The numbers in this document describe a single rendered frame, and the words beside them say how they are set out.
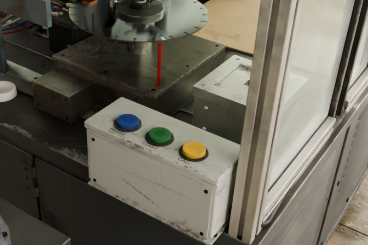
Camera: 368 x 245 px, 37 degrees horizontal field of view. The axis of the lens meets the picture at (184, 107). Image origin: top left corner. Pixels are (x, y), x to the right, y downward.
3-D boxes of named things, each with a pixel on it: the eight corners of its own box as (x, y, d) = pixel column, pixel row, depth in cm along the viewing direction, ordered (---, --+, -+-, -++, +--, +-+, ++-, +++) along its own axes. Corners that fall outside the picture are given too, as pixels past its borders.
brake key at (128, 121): (143, 127, 99) (143, 118, 98) (130, 137, 96) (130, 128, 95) (125, 120, 101) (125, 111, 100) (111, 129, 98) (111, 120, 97)
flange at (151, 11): (165, 4, 134) (165, -6, 133) (160, 22, 124) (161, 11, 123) (120, 0, 134) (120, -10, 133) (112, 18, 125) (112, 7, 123)
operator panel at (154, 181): (239, 211, 102) (249, 147, 94) (210, 247, 94) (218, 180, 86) (121, 157, 114) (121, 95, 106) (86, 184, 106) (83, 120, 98)
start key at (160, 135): (175, 141, 96) (176, 132, 95) (162, 152, 93) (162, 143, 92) (156, 133, 98) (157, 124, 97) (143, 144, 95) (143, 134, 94)
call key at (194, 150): (209, 155, 93) (210, 146, 92) (197, 167, 90) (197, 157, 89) (189, 147, 95) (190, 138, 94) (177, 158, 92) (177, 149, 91)
